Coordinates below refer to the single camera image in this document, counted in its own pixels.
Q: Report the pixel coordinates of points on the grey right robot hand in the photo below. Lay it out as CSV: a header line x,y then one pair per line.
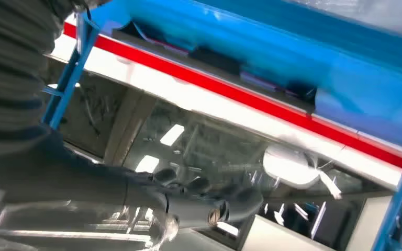
x,y
65,180

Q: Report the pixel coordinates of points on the blue metal shelf rack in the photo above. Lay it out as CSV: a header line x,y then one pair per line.
x,y
291,45

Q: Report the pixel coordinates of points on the white car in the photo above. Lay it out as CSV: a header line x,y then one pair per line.
x,y
145,78

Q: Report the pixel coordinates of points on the red barrier belt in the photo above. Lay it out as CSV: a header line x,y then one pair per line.
x,y
221,88

